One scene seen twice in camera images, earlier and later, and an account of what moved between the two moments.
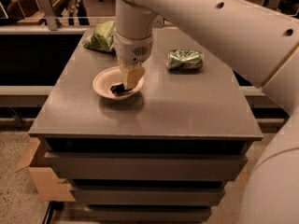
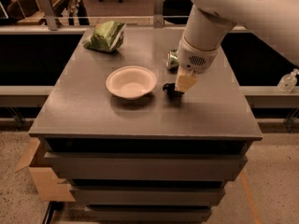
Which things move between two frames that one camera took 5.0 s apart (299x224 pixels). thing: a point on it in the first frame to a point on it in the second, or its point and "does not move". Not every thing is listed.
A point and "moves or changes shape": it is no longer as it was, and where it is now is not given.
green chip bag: [102, 37] does not move
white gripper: [133, 49] to [195, 59]
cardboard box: [49, 187] does not move
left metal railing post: [48, 10] does not move
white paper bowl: [108, 77] moves or changes shape
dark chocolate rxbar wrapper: [119, 89] to [169, 89]
